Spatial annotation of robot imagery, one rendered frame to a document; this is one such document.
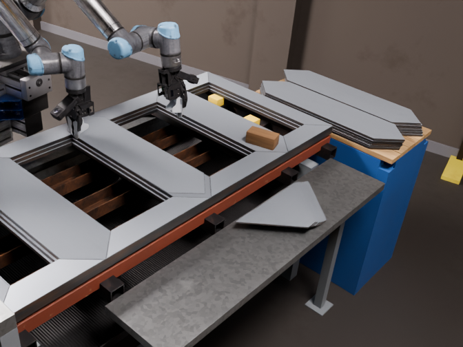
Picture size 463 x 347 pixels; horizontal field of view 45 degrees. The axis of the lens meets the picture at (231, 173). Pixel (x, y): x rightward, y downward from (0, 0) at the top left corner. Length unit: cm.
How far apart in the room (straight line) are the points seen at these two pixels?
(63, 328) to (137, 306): 32
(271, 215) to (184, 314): 51
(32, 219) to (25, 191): 16
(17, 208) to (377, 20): 291
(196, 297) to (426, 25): 281
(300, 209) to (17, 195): 96
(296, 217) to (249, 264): 27
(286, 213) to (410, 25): 234
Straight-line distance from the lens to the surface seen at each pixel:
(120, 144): 216
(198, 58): 481
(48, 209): 185
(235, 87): 267
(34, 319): 160
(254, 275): 176
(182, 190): 191
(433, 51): 405
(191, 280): 172
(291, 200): 203
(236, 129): 231
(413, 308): 292
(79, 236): 173
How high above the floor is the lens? 195
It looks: 33 degrees down
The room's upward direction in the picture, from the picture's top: 6 degrees clockwise
